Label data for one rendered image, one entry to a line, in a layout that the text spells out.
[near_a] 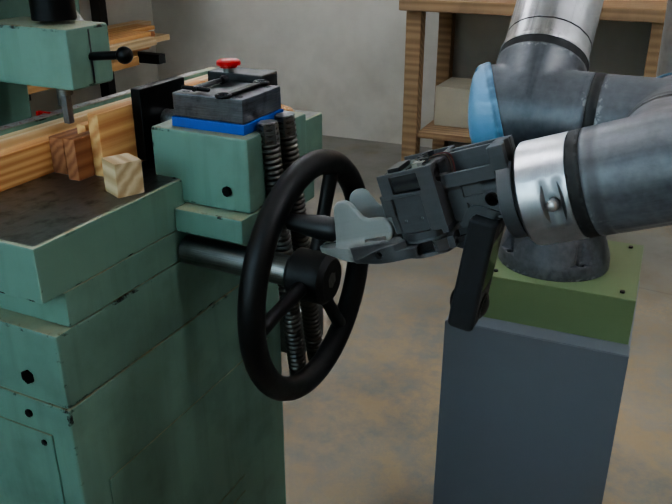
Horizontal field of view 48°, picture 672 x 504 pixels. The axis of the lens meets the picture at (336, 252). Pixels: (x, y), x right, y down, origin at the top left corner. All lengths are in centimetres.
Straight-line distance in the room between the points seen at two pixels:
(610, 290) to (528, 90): 63
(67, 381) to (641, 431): 156
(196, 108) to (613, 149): 48
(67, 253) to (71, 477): 26
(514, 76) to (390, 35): 351
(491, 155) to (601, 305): 68
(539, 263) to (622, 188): 71
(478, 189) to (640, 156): 14
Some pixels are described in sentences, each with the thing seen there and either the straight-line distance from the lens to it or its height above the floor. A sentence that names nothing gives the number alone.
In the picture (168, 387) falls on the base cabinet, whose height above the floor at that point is 64.
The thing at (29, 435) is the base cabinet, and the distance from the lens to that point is 93.
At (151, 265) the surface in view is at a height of 82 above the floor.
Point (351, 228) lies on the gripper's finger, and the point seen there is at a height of 92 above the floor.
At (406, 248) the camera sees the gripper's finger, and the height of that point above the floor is 92.
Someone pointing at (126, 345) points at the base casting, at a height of 74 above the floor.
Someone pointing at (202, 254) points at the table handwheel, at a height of 82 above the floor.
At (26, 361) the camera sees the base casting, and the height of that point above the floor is 76.
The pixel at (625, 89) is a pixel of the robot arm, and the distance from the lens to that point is 73.
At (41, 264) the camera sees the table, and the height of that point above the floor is 88.
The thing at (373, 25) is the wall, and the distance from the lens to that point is 428.
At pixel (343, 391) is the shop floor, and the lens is 210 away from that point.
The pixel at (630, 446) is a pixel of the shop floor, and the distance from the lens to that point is 204.
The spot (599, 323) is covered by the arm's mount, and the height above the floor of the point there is 58.
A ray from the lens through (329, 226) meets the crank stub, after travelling 74.
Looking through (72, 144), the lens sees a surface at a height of 94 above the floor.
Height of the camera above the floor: 119
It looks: 24 degrees down
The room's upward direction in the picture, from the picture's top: straight up
